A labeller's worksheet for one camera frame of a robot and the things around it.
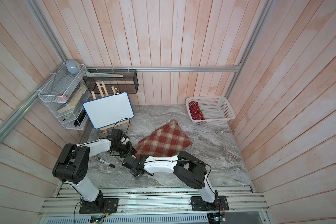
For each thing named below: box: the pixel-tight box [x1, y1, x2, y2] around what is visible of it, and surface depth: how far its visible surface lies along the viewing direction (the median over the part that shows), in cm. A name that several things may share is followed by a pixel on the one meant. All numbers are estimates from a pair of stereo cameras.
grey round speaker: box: [65, 59, 81, 75], surface depth 84 cm
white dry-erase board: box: [82, 91, 135, 130], surface depth 94 cm
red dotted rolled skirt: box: [188, 100, 205, 120], surface depth 113 cm
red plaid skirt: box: [133, 119, 194, 159], surface depth 100 cm
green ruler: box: [84, 71, 124, 78], surface depth 92 cm
